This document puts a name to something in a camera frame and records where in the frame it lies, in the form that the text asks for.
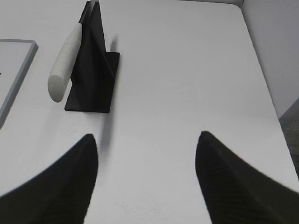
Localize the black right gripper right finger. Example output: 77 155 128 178
195 131 299 224

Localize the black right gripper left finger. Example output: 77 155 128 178
0 134 98 224

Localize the white handled kitchen knife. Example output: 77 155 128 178
48 0 100 103

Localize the black knife stand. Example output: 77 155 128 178
64 0 120 113

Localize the grey rimmed deer cutting board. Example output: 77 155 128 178
0 39 38 127

